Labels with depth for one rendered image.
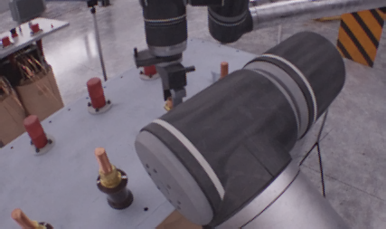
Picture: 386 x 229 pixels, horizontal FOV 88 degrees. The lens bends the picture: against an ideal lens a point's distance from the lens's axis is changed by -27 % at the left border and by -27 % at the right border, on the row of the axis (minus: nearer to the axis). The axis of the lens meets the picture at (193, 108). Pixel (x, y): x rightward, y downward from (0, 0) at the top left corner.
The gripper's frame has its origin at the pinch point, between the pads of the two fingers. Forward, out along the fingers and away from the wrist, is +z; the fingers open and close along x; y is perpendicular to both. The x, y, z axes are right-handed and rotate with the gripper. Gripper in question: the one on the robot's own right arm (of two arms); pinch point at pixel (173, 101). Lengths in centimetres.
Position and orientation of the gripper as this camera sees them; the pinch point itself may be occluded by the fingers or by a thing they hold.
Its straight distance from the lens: 77.3
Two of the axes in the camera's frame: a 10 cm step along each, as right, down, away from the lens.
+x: -3.9, -5.3, 7.6
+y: 9.2, -2.6, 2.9
